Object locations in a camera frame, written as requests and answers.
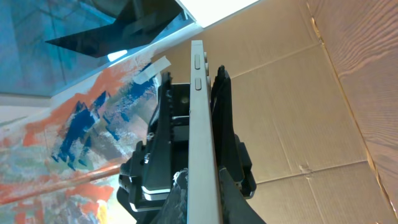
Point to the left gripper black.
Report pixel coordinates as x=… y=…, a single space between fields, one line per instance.
x=146 y=179

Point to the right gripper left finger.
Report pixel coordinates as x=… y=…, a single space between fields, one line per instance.
x=174 y=210

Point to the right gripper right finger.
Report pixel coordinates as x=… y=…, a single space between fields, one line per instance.
x=235 y=209

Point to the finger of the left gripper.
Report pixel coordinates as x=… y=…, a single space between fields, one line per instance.
x=226 y=147

